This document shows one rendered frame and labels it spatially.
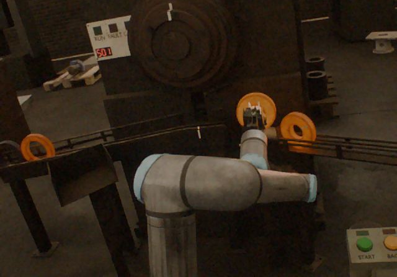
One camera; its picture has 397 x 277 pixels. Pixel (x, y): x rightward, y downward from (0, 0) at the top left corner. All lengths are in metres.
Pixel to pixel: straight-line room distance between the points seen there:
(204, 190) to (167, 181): 0.09
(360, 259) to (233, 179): 0.53
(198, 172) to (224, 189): 0.06
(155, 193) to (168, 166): 0.07
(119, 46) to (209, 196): 1.26
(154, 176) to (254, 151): 0.51
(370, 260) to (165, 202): 0.63
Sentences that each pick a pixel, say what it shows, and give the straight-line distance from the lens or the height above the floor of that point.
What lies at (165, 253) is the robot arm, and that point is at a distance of 0.93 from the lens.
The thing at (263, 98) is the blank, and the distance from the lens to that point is 1.58.
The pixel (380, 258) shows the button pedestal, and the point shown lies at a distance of 1.26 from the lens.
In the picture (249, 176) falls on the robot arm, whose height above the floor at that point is 0.98.
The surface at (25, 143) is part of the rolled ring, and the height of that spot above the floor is 0.71.
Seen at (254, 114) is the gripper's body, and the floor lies 0.87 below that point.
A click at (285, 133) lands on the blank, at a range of 1.73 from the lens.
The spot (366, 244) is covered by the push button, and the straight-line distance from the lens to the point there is 1.26.
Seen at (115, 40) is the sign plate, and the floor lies 1.14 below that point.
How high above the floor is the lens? 1.43
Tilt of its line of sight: 23 degrees down
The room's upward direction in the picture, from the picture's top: 11 degrees counter-clockwise
